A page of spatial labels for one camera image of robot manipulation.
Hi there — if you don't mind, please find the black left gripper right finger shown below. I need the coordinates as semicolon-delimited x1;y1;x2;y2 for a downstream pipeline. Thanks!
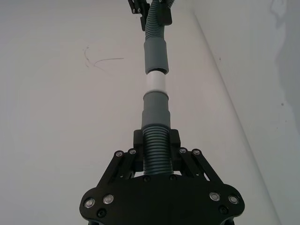
170;129;230;186

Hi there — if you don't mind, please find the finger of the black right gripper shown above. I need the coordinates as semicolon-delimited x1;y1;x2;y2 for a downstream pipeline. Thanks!
127;0;150;32
155;0;173;26

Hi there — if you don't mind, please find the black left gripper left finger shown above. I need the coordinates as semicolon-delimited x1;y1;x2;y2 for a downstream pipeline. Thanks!
95;130;144;188

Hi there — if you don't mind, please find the grey corrugated hose with cuff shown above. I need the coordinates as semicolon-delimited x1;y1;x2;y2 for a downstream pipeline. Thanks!
141;90;173;177
143;0;169;75

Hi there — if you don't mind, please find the white plastic pipe connector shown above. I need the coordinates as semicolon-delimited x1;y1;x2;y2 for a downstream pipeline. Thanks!
145;71;168;93

